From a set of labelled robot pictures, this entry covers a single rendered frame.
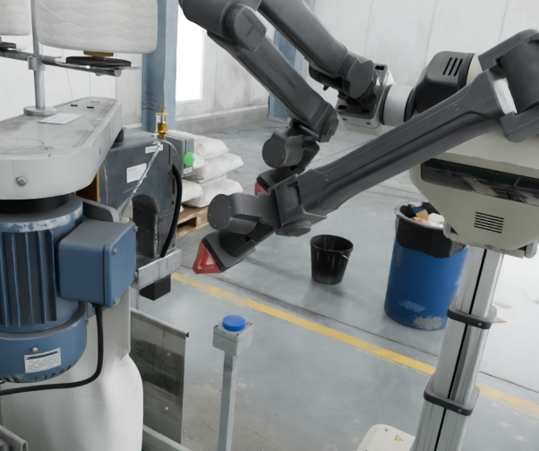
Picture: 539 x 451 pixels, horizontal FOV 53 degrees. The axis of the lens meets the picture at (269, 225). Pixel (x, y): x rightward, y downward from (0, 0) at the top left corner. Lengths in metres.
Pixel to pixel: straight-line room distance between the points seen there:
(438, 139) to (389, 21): 8.55
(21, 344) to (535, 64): 0.72
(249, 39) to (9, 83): 5.19
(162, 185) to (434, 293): 2.26
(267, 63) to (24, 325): 0.51
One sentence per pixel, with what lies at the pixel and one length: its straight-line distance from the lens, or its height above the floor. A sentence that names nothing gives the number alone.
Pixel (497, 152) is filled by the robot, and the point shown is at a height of 1.39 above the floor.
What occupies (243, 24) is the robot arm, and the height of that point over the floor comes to 1.58.
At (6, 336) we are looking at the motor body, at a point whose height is 1.17.
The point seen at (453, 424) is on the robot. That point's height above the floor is 0.63.
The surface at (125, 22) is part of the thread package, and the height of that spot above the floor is 1.57.
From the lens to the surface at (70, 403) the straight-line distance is 1.36.
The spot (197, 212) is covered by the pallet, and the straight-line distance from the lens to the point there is 4.31.
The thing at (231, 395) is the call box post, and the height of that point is 0.63.
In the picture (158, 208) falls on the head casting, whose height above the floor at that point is 1.19.
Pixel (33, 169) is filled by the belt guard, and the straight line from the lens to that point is 0.69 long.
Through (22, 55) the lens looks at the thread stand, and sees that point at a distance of 0.98.
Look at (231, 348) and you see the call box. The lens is 1.43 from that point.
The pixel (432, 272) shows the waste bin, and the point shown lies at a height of 0.38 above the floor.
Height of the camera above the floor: 1.59
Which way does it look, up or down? 20 degrees down
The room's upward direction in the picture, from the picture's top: 5 degrees clockwise
